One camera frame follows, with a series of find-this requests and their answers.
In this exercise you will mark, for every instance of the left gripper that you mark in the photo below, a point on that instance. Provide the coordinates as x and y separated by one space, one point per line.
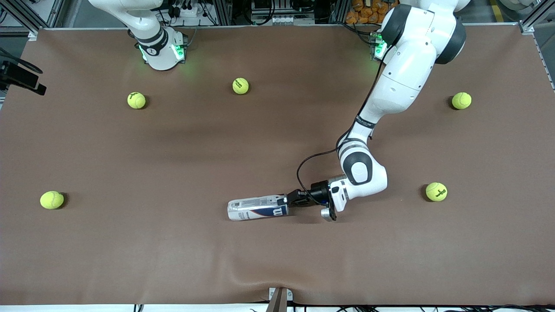
318 192

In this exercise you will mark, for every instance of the clear plastic tennis ball can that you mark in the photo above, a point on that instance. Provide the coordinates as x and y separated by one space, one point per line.
256 208

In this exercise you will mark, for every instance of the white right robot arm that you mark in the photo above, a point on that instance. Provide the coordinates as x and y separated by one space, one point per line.
156 47

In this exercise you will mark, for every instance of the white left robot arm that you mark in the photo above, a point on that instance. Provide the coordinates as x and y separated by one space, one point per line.
407 65

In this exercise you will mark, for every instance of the yellow tennis ball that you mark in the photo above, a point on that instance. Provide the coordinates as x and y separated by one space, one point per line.
461 100
240 86
136 100
436 191
52 199

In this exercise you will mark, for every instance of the brown table cover mat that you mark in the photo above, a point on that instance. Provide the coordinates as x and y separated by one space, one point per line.
173 238

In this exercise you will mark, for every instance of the small grey base connector box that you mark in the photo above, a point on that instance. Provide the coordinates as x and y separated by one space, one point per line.
178 51
375 45

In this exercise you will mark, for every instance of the white power strip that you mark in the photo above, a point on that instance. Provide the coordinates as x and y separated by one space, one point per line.
290 20
188 11

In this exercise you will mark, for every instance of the orange packets pile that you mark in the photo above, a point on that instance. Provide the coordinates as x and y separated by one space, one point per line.
364 13

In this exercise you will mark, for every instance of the metal table clamp bracket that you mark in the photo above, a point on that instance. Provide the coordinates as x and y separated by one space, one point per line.
277 301

